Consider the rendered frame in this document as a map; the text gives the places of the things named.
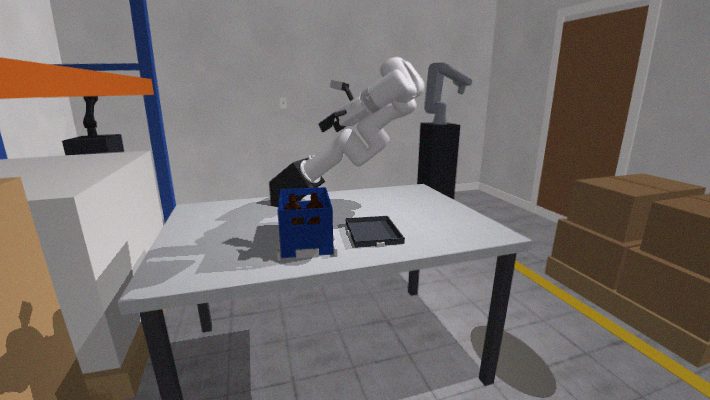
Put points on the dark blue crate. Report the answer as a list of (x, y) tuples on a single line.
[(306, 236)]

